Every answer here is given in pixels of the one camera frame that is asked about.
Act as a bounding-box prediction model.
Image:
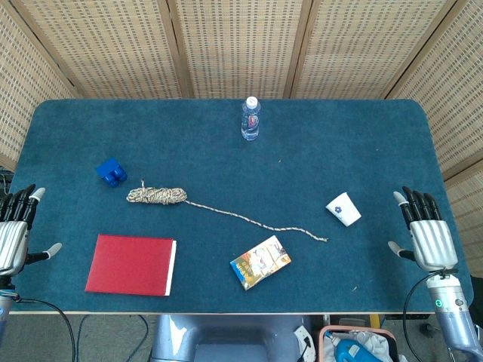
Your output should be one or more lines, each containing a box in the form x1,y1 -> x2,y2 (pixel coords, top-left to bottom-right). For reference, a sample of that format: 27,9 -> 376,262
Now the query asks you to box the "pink plastic bin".
318,324 -> 399,362

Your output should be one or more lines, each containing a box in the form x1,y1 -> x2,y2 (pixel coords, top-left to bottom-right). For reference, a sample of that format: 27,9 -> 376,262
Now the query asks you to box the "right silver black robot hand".
388,186 -> 460,272

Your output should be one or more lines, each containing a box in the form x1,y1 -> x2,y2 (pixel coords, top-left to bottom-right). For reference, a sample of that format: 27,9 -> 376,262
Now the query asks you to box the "black device beside table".
0,165 -> 15,197

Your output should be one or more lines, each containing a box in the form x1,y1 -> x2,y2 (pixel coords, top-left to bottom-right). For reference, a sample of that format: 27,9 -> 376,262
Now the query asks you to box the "white paper cup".
325,191 -> 362,228

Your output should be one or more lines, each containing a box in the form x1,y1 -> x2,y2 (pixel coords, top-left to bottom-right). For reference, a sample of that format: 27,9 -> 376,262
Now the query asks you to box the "red hardcover book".
85,234 -> 177,297

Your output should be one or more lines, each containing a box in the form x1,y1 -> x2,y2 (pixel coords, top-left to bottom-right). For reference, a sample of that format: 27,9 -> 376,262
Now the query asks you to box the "white power strip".
294,326 -> 316,357

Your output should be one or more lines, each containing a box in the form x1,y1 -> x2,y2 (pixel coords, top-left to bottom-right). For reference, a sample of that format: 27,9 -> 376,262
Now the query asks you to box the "blue felt table cover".
8,98 -> 475,314

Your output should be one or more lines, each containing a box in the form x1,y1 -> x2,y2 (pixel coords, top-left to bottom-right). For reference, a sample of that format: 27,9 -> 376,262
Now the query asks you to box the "white crumpled cloth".
354,331 -> 392,362

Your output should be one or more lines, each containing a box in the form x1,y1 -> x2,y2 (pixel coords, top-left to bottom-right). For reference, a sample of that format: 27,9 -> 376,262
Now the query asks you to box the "blue toy building block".
95,157 -> 128,189

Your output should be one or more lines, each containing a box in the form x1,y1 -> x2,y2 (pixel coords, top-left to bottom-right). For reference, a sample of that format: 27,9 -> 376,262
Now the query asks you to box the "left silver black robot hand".
0,183 -> 63,278

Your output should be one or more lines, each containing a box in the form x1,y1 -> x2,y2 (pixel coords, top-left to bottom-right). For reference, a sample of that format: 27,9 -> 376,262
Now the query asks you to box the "colourful printed card box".
229,235 -> 292,291

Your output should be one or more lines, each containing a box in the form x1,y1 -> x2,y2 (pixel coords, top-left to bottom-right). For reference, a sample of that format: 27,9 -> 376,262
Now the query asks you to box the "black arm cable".
11,296 -> 78,362
401,268 -> 460,342

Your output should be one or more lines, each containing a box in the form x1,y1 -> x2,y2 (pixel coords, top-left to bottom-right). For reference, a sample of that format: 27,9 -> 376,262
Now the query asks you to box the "clear plastic water bottle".
240,96 -> 262,142

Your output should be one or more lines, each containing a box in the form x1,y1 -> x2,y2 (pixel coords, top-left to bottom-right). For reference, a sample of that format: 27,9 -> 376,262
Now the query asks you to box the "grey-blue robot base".
149,314 -> 314,362

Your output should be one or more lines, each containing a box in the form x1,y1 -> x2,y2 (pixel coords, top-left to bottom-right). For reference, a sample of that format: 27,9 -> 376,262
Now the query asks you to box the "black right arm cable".
401,268 -> 460,342

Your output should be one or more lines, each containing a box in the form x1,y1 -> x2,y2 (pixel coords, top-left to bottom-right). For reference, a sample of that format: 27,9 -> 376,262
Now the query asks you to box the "beige braided rope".
126,179 -> 329,242

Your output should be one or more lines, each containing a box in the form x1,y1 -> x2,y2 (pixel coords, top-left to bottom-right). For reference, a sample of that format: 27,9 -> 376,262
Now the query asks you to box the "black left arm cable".
11,296 -> 78,362

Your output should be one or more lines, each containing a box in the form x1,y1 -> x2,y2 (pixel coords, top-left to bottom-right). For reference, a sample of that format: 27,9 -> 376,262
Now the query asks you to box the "blue plastic bottle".
326,331 -> 368,362

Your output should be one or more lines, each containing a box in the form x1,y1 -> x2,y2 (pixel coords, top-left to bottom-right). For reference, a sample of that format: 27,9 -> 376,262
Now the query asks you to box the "woven bamboo screen panel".
445,169 -> 483,282
290,0 -> 469,100
168,0 -> 314,100
0,0 -> 78,161
384,0 -> 483,180
11,0 -> 189,100

